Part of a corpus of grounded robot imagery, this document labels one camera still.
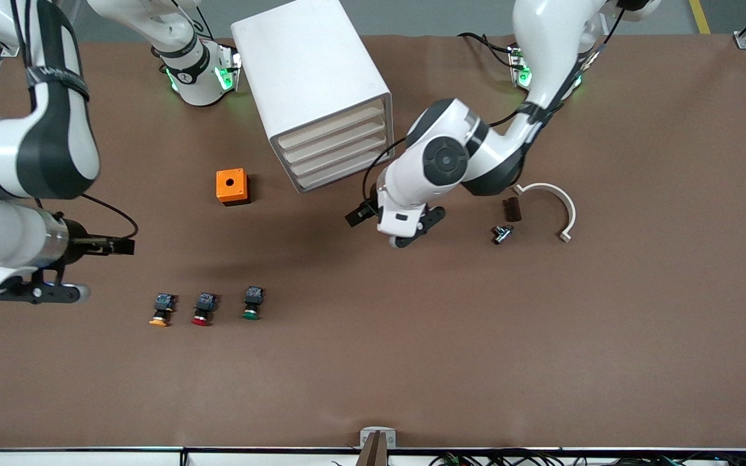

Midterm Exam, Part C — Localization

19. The red mushroom push button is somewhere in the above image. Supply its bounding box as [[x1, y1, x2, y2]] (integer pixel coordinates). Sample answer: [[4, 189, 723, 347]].
[[191, 292, 220, 327]]

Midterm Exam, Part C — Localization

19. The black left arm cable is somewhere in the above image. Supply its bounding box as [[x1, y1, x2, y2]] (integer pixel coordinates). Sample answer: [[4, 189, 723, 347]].
[[363, 135, 409, 203]]

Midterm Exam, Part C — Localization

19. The white curved plastic bracket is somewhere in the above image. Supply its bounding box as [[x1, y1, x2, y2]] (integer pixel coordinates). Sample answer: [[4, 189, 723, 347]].
[[514, 183, 577, 243]]

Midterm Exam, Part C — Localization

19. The white table edge rail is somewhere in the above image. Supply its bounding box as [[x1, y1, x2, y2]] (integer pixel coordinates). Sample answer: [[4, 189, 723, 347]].
[[0, 447, 746, 466]]

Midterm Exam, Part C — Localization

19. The orange box with hole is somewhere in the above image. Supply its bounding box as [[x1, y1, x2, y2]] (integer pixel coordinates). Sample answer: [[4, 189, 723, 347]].
[[216, 168, 251, 207]]

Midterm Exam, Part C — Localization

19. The yellow mushroom push button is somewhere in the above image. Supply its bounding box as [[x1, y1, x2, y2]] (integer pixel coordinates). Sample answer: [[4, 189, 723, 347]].
[[149, 293, 177, 327]]

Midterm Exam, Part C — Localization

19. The green mushroom push button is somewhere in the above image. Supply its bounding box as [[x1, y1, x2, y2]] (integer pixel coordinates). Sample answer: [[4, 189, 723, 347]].
[[242, 285, 266, 321]]

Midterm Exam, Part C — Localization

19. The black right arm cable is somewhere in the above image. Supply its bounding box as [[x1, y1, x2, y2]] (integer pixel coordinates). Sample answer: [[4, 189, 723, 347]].
[[78, 193, 139, 239]]

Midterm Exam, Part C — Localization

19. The black base cable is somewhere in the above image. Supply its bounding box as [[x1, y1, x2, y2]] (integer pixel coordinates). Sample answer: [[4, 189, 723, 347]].
[[457, 31, 516, 65]]

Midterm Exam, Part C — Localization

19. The brown table mat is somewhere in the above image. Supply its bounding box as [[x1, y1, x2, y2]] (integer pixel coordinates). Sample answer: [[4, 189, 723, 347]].
[[0, 34, 746, 450]]

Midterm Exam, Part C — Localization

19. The yellow floor tape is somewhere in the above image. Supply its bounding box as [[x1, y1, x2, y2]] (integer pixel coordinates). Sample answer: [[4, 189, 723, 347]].
[[689, 0, 712, 34]]

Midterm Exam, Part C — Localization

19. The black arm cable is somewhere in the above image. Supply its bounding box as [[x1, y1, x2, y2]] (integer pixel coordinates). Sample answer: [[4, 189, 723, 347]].
[[78, 193, 139, 239], [363, 135, 409, 203]]

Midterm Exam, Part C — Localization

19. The black cable bundle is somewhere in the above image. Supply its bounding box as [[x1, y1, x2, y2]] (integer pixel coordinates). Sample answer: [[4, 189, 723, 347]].
[[428, 452, 746, 466]]

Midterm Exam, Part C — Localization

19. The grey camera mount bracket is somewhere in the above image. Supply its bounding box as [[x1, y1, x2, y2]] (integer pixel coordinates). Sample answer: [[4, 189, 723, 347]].
[[356, 427, 397, 466]]

